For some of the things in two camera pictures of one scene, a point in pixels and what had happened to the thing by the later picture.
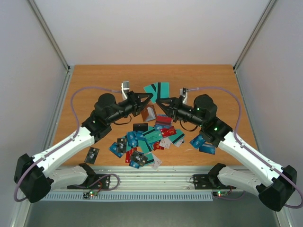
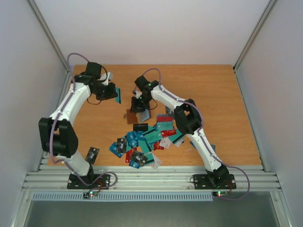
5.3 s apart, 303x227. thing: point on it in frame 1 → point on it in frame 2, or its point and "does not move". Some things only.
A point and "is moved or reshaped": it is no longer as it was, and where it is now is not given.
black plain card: (140, 126) does not move
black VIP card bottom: (139, 158) does not move
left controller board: (91, 193) does not move
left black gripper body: (136, 104) → (103, 93)
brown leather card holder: (148, 113) → (131, 117)
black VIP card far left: (92, 155) does not move
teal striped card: (159, 90) is moved or reshaped
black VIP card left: (121, 145) does not move
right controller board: (219, 193) does not move
